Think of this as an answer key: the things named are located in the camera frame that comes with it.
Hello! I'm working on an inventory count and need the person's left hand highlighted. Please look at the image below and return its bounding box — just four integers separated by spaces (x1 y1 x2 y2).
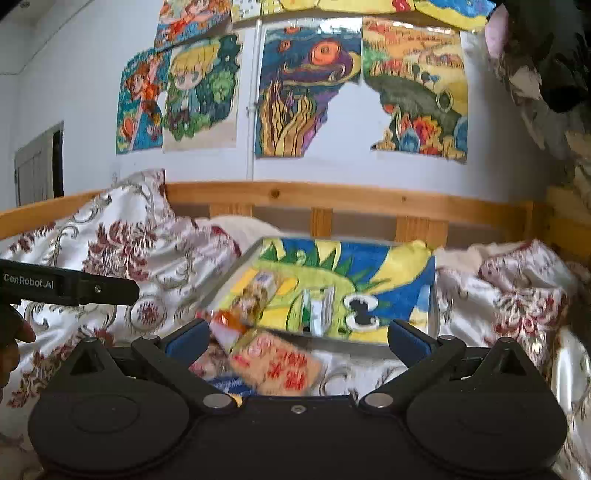
0 302 37 402

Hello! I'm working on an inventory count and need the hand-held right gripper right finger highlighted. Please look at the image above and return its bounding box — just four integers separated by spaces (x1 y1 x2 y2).
358 320 541 414

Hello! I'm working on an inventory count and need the orange snack packet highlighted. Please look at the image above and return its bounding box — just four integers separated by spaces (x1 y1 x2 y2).
210 310 252 354

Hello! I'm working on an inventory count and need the red figure wall drawing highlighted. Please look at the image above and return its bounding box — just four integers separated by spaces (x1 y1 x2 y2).
154 0 233 49

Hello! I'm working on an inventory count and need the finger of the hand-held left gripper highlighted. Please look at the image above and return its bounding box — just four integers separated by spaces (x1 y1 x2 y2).
76 272 140 306

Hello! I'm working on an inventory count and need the white pillow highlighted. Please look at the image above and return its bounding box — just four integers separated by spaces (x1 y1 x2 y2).
210 215 283 259

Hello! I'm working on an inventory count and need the navy blue snack packet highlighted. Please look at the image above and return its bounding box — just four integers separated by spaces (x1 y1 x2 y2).
203 374 257 398

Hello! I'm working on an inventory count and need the wooden bed frame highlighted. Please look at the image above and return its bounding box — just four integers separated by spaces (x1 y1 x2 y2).
0 181 591 273

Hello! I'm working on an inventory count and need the white wall pipe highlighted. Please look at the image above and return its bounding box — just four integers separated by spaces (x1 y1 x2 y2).
246 18 264 182

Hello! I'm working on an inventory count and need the peach red-print snack packet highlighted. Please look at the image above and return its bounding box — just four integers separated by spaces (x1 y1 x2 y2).
229 329 324 397

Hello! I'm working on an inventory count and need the blue yellow wall drawing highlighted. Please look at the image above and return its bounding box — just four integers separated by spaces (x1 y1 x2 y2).
413 0 498 33

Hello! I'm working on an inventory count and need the orange-haired figure wall drawing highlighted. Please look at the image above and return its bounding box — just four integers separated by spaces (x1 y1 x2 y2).
115 48 171 155

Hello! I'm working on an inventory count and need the blonde figure wall drawing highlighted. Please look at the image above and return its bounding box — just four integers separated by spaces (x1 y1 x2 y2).
161 33 244 153

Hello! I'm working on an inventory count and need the dark floral cloth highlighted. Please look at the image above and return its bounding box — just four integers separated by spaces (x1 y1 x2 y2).
484 0 591 197

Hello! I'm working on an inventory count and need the swirl and seaweed wall drawing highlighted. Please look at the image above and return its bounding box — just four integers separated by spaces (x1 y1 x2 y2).
255 21 363 160

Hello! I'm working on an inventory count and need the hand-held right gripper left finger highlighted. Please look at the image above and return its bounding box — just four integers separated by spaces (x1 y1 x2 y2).
60 318 238 415

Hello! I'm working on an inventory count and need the grey door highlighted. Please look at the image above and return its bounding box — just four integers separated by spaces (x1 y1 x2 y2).
14 121 64 209

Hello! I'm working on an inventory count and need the white green snack packet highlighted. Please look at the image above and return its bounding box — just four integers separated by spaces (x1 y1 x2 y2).
302 286 337 337

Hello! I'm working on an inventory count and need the red white snack packet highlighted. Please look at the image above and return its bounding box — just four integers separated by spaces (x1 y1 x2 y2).
189 344 232 380

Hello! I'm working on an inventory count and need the landscape wall drawing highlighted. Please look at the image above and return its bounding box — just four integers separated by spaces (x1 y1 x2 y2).
362 16 469 164

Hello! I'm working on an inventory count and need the clear nut bar packet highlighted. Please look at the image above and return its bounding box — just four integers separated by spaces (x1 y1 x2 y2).
228 271 282 324

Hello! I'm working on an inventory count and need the painted metal-edged tray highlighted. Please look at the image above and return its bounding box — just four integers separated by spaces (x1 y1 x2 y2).
198 235 437 356

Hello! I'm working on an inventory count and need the floral satin blanket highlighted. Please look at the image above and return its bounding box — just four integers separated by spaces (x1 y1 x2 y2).
0 168 591 480

